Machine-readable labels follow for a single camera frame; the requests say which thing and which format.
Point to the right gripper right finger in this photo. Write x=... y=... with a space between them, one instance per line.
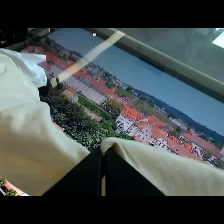
x=128 y=181

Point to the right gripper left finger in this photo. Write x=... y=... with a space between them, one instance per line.
x=83 y=180

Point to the cream shirt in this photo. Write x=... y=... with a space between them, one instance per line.
x=26 y=140

